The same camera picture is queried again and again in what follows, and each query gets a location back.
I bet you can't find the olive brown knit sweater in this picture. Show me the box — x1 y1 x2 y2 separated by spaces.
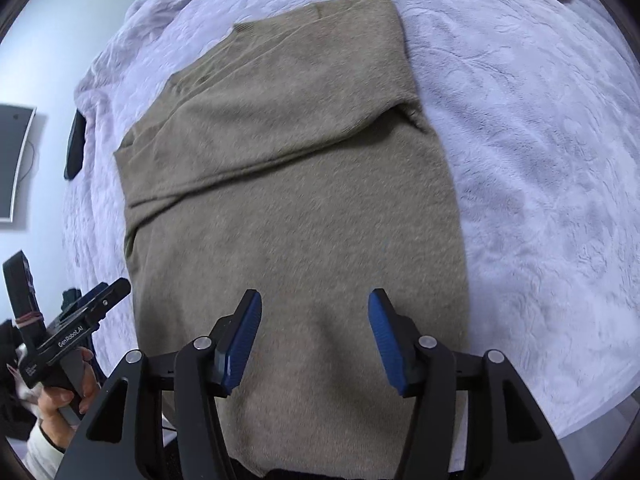
115 0 469 479

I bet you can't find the person's left hand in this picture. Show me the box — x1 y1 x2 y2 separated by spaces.
38 347 100 450

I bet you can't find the dark green hanging cloth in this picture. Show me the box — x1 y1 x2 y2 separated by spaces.
61 288 82 312

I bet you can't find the black pillow at bedside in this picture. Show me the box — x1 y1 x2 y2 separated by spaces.
64 110 87 181

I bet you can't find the lavender plush bed blanket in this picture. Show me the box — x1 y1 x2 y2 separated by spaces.
63 0 639 437

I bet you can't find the wall mounted monitor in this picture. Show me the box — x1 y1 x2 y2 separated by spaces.
0 104 36 223

